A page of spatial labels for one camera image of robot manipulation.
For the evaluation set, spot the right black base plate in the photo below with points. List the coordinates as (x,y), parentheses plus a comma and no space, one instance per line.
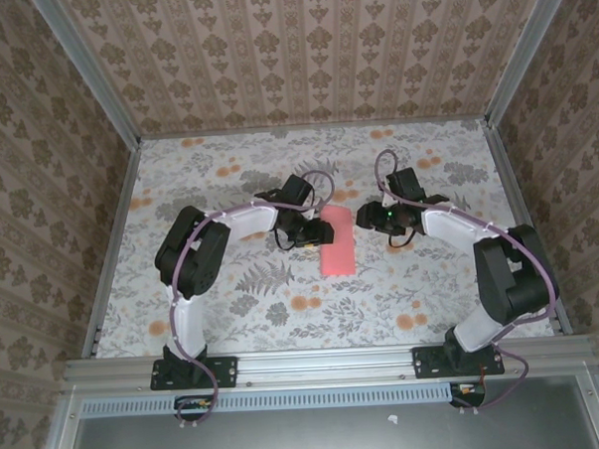
(425,363)

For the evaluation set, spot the aluminium corner post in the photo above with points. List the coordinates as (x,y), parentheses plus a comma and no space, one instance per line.
(526,50)
(94,74)

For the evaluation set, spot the aluminium side rail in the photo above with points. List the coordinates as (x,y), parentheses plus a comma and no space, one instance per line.
(113,247)
(526,224)

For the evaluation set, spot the grey metal panel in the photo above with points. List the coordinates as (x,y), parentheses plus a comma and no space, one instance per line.
(314,437)

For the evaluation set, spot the right white camera bracket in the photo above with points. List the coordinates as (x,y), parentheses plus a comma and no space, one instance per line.
(387,199)

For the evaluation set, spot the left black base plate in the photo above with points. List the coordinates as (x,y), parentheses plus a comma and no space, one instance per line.
(226,372)

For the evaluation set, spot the aluminium table edge rail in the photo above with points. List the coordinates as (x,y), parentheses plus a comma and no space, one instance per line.
(315,128)

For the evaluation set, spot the floral table cover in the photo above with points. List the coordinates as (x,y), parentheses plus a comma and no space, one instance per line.
(333,312)

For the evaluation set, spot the small connector board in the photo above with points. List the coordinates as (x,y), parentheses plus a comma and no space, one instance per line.
(193,404)
(468,391)

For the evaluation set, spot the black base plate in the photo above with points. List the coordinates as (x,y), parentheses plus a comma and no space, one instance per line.
(226,372)
(425,363)

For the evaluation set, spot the aluminium lower frame strut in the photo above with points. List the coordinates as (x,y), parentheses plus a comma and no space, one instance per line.
(598,410)
(60,434)

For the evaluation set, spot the small white paper scrap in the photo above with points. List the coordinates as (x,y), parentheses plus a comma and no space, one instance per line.
(392,419)

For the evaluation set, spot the pink cloth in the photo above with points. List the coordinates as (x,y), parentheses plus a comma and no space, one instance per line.
(338,257)

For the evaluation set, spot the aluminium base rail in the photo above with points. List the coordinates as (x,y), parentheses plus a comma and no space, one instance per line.
(325,365)

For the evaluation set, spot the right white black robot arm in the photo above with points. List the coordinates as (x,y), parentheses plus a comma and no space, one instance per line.
(505,275)

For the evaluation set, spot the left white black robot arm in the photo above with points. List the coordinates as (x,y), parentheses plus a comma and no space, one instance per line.
(191,259)

